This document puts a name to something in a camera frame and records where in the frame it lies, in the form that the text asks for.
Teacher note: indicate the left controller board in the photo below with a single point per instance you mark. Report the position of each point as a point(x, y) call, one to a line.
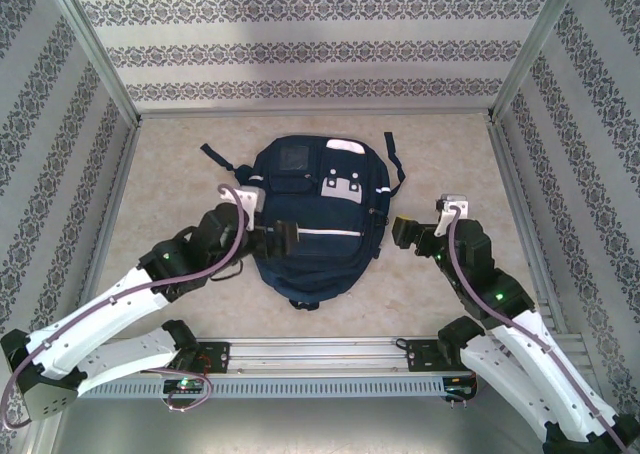
point(182, 385)

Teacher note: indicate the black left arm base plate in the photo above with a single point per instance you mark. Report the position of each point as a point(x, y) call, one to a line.
point(215, 356)

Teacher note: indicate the right controller board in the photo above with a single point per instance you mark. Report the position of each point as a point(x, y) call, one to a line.
point(460, 391)

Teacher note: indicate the aluminium side rail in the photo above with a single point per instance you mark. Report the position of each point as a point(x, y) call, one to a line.
point(107, 224)
point(525, 214)

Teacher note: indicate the aluminium frame post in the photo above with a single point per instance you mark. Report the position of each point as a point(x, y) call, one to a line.
point(540, 39)
point(90, 49)

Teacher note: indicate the controller board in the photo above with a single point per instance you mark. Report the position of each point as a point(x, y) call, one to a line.
point(460, 391)
point(182, 385)

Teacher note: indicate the aluminium back rail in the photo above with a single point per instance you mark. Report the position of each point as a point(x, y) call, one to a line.
point(315, 113)

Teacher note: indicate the navy blue backpack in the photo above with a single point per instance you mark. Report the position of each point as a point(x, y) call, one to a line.
point(320, 254)

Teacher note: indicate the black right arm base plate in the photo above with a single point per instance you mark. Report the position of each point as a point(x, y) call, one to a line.
point(425, 354)

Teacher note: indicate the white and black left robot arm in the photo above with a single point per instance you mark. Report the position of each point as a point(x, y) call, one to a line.
point(125, 349)

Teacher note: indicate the grey metal sheet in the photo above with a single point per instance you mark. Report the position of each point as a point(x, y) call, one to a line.
point(310, 429)

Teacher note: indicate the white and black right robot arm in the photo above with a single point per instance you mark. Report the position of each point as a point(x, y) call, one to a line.
point(525, 374)

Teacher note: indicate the aluminium mounting rail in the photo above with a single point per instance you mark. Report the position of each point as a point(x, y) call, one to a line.
point(310, 354)

